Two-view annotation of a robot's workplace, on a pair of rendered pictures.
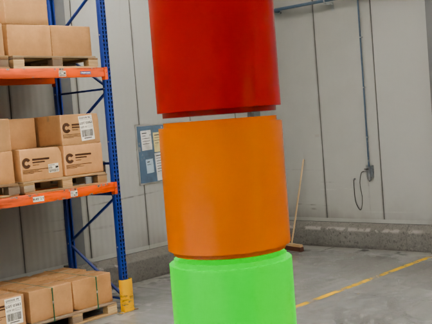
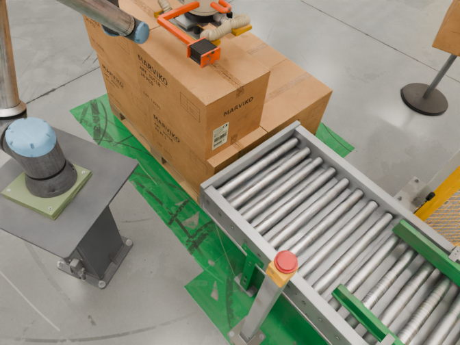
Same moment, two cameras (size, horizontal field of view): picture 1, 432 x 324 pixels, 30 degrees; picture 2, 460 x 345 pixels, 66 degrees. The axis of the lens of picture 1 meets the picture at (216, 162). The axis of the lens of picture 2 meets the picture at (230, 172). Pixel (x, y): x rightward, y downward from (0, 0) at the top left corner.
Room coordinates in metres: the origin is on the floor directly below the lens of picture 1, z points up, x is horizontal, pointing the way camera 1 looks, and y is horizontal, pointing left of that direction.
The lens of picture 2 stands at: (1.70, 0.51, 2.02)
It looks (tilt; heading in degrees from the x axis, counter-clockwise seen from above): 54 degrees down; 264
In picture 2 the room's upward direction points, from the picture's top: 7 degrees clockwise
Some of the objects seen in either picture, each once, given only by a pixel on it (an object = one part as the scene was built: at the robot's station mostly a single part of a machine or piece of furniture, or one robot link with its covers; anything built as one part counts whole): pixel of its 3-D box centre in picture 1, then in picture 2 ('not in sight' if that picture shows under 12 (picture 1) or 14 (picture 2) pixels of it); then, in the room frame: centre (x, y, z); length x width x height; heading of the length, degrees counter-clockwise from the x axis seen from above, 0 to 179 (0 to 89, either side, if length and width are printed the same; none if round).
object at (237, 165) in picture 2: not in sight; (253, 155); (1.48, -0.66, 0.58); 0.70 x 0.03 x 0.06; 42
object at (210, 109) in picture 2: not in sight; (199, 85); (1.78, -0.98, 0.74); 0.60 x 0.40 x 0.40; 132
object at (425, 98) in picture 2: not in sight; (443, 71); (-0.14, -1.84, 0.31); 0.40 x 0.40 x 0.62
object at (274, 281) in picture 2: not in sight; (260, 310); (1.46, 0.11, 0.50); 0.07 x 0.07 x 1.00; 42
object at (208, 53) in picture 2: not in sight; (203, 52); (1.75, -0.57, 1.24); 0.09 x 0.08 x 0.05; 44
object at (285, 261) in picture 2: not in sight; (285, 263); (1.46, 0.11, 1.02); 0.07 x 0.07 x 0.04
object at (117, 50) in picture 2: not in sight; (137, 31); (2.17, -1.43, 0.74); 0.60 x 0.40 x 0.40; 131
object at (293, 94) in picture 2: not in sight; (212, 94); (1.71, -1.36, 0.34); 1.20 x 1.00 x 0.40; 132
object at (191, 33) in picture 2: not in sight; (186, 24); (1.83, -0.90, 1.14); 0.34 x 0.10 x 0.05; 134
